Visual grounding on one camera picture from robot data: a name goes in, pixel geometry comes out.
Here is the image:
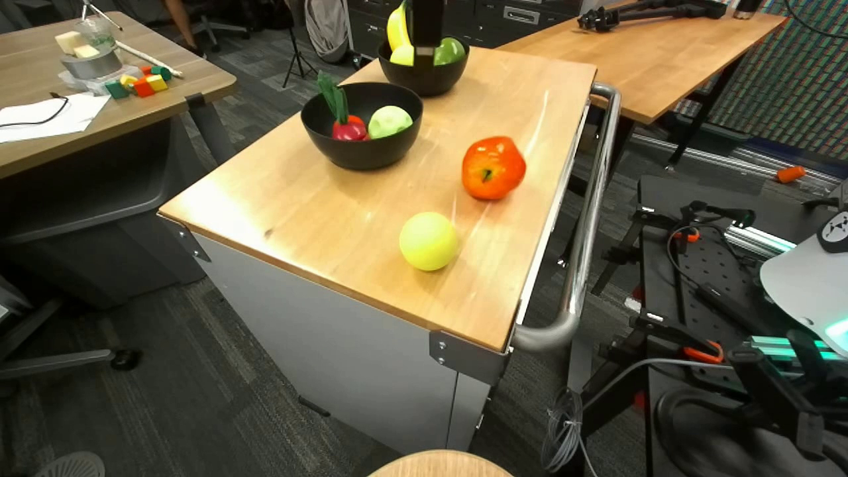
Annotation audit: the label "clear plastic container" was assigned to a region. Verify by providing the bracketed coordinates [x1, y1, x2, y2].
[54, 12, 124, 85]

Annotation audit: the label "round wooden stool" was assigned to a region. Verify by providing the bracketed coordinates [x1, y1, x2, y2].
[368, 448, 516, 477]

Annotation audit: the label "grey cable bundle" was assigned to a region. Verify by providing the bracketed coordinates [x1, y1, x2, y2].
[539, 387, 620, 477]

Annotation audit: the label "white stick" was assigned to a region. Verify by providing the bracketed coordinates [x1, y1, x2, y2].
[112, 38, 185, 80]

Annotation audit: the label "black tool on workbench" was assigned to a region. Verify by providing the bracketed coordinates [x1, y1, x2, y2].
[576, 0, 730, 35]

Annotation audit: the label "black bowl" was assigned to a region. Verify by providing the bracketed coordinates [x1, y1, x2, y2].
[300, 80, 426, 175]
[376, 35, 473, 100]

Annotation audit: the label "yellow banana toy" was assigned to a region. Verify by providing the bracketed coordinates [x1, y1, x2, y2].
[385, 3, 416, 56]

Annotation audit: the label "wooden workbench table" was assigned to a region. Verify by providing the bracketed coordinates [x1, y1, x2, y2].
[496, 8, 791, 128]

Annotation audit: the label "black chair base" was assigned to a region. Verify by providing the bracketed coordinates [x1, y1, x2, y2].
[0, 273, 144, 385]

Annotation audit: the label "orange bell pepper toy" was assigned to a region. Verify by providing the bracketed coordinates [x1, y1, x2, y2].
[458, 134, 531, 204]

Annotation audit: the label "yellow-green round fruit toy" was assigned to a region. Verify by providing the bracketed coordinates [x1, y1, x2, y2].
[397, 210, 465, 276]

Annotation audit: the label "steel cart handle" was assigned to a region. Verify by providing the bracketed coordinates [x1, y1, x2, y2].
[510, 81, 625, 357]

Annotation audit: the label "wooden office table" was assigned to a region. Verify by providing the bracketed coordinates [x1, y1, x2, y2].
[0, 8, 239, 182]

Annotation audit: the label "pale green round fruit toy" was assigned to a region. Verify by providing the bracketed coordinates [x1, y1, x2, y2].
[367, 104, 416, 144]

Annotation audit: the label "dark green apple toy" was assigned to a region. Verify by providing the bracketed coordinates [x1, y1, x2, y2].
[431, 35, 470, 69]

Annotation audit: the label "wooden top tool cart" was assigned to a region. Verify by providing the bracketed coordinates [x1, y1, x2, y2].
[157, 48, 622, 454]

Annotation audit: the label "white device with teal light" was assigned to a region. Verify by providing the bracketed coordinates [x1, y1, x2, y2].
[755, 206, 848, 357]

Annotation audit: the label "coloured toy blocks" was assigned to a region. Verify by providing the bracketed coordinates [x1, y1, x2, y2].
[104, 60, 176, 100]

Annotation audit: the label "white paper sheets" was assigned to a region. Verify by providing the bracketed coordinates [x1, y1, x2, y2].
[0, 91, 113, 146]

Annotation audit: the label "orange clamp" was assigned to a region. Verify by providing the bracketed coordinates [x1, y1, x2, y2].
[678, 336, 730, 366]

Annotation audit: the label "red radish toy with leaves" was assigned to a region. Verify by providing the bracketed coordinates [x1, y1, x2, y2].
[316, 71, 372, 146]

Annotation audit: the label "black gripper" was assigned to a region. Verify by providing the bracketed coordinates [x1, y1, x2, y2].
[406, 0, 447, 69]

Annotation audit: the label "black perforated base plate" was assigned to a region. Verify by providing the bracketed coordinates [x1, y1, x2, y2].
[639, 223, 776, 359]

